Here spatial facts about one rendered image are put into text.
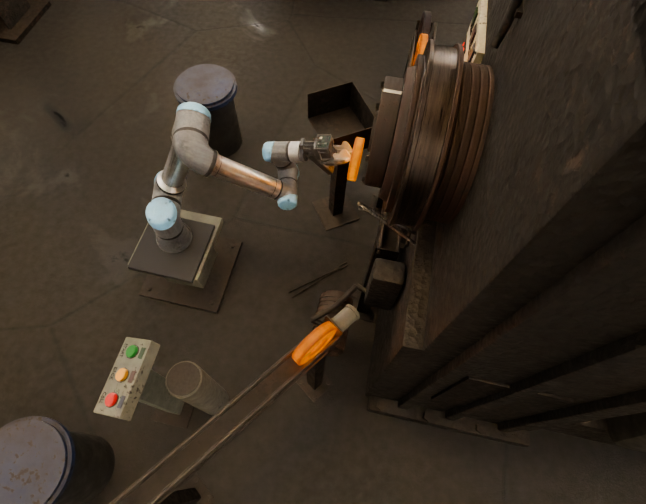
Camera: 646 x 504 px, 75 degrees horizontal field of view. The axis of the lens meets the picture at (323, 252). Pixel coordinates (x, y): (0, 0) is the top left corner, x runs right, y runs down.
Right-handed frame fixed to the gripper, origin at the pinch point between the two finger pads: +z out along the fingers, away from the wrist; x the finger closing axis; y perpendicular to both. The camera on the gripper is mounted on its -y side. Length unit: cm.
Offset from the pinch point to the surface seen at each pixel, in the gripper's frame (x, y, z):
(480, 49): 2, 38, 39
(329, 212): 24, -71, -31
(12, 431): -111, -11, -98
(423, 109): -32, 49, 28
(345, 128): 28.9, -14.6, -12.5
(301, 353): -73, -2, -3
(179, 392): -88, -15, -46
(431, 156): -38, 41, 30
